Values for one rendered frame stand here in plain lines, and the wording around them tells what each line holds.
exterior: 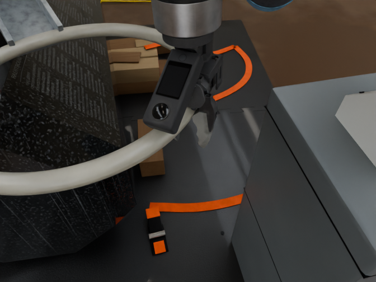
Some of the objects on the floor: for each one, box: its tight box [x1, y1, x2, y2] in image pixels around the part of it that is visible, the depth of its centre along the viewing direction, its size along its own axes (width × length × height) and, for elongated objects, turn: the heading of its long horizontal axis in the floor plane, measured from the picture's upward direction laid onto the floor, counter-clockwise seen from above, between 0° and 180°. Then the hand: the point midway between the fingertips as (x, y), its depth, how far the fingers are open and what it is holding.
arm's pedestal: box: [220, 73, 376, 282], centre depth 89 cm, size 50×50×85 cm
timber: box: [137, 119, 165, 177], centre depth 156 cm, size 30×12×12 cm, turn 8°
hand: (188, 141), depth 53 cm, fingers closed on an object, 4 cm apart
